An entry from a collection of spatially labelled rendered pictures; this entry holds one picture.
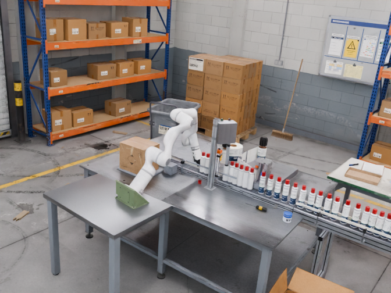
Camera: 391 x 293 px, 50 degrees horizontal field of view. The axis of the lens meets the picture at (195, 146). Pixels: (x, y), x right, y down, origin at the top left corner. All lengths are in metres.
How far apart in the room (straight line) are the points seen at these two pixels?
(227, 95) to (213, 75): 0.43
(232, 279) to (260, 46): 5.63
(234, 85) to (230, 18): 2.11
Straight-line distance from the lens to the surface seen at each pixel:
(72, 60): 8.02
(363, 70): 7.63
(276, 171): 4.28
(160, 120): 6.22
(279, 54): 8.30
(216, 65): 7.29
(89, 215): 3.40
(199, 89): 7.53
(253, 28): 8.61
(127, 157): 4.02
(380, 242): 3.52
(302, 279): 2.53
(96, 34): 7.31
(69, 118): 7.23
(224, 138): 3.65
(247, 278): 3.85
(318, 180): 4.39
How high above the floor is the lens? 2.57
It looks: 21 degrees down
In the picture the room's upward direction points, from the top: 5 degrees clockwise
